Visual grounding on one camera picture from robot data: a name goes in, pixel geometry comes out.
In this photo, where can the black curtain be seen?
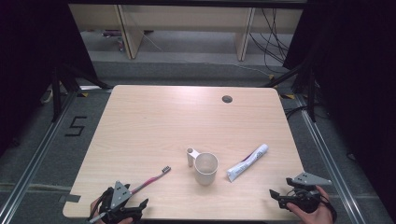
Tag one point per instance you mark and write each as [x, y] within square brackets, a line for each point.
[355, 77]
[28, 62]

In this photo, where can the white toothpaste tube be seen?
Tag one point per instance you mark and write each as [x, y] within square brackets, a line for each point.
[246, 165]

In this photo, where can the black metal stand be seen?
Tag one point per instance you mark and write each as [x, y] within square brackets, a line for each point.
[306, 84]
[57, 93]

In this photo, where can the person's left hand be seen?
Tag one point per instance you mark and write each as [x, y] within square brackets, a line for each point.
[94, 209]

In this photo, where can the grey tape strip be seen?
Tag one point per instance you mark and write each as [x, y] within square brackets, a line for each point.
[70, 198]

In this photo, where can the person's right hand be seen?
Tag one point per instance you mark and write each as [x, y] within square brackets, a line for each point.
[311, 216]

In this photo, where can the light wooden desk frame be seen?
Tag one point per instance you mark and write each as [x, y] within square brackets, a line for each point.
[186, 21]

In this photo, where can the pink toothbrush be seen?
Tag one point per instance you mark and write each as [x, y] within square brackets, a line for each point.
[152, 179]

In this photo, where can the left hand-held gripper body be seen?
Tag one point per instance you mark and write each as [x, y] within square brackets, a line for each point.
[120, 195]

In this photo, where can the white cup with side holder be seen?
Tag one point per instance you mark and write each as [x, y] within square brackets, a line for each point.
[205, 175]

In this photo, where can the metal floor rail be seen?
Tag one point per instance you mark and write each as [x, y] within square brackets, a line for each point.
[31, 161]
[330, 161]

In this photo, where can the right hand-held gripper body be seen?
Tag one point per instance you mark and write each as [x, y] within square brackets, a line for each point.
[301, 199]

